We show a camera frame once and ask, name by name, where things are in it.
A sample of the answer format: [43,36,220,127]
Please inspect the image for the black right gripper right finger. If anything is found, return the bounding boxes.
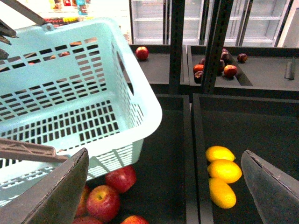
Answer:
[241,150,299,224]

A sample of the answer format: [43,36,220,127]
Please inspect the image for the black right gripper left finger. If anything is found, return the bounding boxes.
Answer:
[0,148,89,224]

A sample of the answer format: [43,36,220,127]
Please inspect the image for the yellow lemon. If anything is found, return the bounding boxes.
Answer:
[205,146,236,162]
[208,178,236,209]
[207,159,242,183]

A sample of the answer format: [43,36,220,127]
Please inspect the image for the light blue plastic basket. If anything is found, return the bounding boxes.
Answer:
[0,17,163,207]

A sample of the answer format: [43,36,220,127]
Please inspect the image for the red apple under basket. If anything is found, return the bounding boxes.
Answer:
[105,165,137,194]

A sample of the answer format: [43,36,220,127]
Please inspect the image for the red apple front left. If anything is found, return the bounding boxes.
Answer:
[86,185,121,223]

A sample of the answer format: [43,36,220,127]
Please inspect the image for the red apple bottom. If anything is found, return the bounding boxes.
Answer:
[121,215,149,224]

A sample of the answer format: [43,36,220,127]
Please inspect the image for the red apple right tray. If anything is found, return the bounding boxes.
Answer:
[224,65,238,78]

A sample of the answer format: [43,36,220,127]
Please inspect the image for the red apple tray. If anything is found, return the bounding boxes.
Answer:
[135,46,149,61]
[224,65,238,78]

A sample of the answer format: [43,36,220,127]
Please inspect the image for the dark red apple far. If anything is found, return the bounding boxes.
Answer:
[237,53,248,63]

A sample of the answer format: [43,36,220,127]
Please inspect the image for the red apple far tray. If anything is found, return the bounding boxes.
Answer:
[135,46,149,61]

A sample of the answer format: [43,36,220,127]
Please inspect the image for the brown basket handle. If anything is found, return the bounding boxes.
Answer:
[0,138,68,163]

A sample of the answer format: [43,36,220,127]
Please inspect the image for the black shelf upright post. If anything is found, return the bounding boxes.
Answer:
[169,0,185,94]

